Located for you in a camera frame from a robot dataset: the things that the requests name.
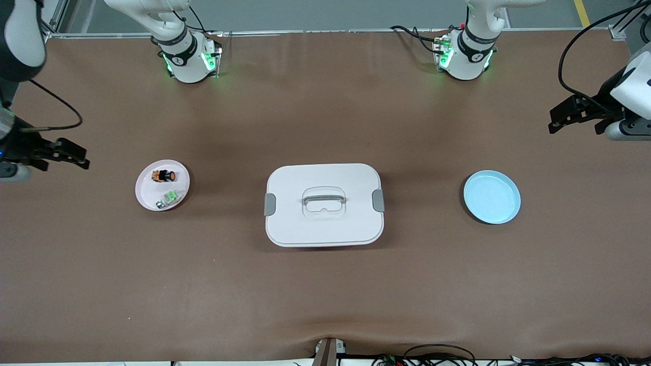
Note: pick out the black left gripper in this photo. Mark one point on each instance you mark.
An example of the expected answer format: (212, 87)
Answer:
(601, 100)

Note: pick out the grey box latch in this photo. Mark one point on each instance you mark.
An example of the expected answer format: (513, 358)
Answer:
(269, 204)
(379, 201)

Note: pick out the light blue round plate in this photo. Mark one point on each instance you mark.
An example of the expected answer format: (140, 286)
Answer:
(491, 198)

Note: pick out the orange and black switch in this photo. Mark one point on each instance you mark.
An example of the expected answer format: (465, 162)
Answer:
(164, 176)

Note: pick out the pink round plate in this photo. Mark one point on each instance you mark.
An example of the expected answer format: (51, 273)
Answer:
(147, 190)

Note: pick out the white lidded storage box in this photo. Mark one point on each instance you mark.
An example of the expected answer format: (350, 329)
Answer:
(325, 229)

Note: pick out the aluminium frame post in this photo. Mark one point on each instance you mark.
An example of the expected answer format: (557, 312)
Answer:
(618, 33)
(60, 12)

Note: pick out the camera mount post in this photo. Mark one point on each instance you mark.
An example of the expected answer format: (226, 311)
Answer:
(325, 356)

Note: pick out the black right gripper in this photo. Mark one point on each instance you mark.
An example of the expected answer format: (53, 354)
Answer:
(19, 146)

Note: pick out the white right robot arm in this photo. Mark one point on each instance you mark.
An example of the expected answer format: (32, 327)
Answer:
(20, 40)

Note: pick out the brown table mat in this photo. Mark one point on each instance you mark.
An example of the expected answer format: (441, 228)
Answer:
(325, 295)

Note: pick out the green and silver switch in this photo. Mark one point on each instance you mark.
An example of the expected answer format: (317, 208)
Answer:
(173, 196)

